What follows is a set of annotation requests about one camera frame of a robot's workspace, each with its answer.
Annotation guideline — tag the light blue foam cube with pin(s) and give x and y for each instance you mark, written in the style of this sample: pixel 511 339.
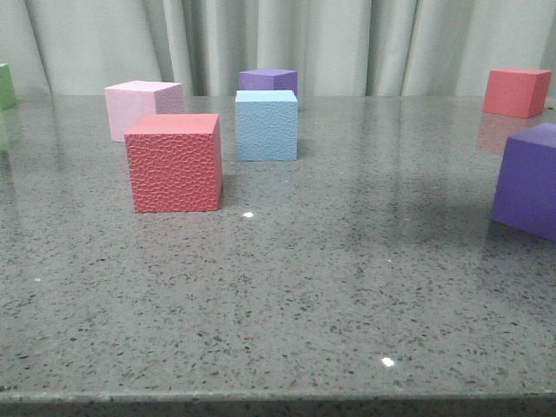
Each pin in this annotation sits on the light blue foam cube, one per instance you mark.
pixel 266 125

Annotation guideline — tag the near red foam cube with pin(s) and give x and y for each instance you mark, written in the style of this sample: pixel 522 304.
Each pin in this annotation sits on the near red foam cube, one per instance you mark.
pixel 175 163

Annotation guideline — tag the red foam cube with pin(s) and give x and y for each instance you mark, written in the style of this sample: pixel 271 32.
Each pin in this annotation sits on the red foam cube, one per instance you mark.
pixel 175 163
pixel 517 92

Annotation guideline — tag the far purple foam cube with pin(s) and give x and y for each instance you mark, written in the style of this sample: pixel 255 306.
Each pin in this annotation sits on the far purple foam cube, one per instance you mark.
pixel 269 79

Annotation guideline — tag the purple foam cube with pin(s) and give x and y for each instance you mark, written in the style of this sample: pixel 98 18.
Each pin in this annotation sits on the purple foam cube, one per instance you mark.
pixel 525 192
pixel 269 79

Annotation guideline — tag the pink foam cube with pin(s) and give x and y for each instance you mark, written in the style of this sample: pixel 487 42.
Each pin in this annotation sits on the pink foam cube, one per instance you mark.
pixel 127 102

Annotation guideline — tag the near purple foam cube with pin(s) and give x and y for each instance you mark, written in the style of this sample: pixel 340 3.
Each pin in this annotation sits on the near purple foam cube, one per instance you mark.
pixel 525 192

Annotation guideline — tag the far red foam cube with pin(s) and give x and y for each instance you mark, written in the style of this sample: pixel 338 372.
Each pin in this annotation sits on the far red foam cube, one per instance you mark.
pixel 517 92

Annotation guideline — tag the grey curtain backdrop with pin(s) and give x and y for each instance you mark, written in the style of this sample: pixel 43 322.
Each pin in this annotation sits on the grey curtain backdrop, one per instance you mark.
pixel 338 48

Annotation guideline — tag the green foam cube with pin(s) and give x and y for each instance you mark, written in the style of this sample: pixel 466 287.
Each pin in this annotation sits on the green foam cube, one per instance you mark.
pixel 8 96

